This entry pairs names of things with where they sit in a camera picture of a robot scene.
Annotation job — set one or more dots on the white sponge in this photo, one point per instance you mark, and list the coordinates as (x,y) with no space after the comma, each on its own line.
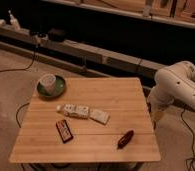
(99,116)

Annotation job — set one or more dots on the white plastic bottle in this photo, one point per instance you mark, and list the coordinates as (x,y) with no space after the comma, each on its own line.
(71,110)

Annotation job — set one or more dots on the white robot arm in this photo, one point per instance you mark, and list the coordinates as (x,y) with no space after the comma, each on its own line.
(172,82)

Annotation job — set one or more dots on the wooden table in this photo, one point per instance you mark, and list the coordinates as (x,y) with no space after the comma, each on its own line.
(38,140)

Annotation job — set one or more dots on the green plate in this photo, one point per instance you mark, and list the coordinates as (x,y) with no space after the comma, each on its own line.
(59,88)

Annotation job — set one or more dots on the white cup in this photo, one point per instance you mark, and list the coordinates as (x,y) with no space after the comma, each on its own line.
(48,81)

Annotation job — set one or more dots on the red black candy bar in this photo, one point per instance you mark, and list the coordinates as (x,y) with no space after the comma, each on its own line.
(64,131)

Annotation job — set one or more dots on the dark red oblong object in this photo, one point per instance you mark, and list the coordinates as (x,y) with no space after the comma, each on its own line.
(125,139)

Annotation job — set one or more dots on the black device on ledge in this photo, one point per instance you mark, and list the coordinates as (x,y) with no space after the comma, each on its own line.
(57,35)

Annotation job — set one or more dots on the white spray bottle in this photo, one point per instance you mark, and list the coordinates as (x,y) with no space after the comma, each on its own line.
(14,22)

